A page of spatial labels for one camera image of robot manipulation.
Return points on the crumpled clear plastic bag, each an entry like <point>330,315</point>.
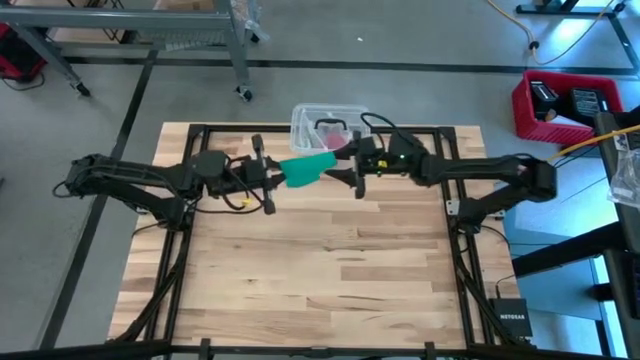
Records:
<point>627,175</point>

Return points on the clear plastic wrap on workbench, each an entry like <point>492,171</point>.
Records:
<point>250,20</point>

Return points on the black metal table frame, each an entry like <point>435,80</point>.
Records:
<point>225,129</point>

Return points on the black charger with label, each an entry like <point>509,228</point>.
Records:
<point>542,95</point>

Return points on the green elastic bandage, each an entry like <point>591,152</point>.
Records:
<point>307,170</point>

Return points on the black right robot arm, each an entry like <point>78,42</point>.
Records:
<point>475,167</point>

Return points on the black Netgear network switch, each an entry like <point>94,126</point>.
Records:
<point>511,317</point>

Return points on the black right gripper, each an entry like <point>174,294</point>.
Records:
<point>380,160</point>

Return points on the black metal stand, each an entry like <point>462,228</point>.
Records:
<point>575,250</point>

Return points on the black ribbed power brick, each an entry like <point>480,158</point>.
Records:
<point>587,102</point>

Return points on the red machine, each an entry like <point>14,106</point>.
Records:
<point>15,55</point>

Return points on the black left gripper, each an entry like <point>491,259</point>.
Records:
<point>245,177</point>

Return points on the clear plastic storage box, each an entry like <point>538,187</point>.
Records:
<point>305,125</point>

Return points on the grey metal workbench wooden top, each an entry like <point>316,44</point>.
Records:
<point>125,21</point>

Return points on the red item in box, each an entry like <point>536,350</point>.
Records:
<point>334,140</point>

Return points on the red plastic crate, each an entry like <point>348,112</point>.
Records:
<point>522,125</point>

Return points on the black floor frame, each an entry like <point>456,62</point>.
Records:
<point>570,9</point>

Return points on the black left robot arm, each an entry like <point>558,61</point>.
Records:
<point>125,175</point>

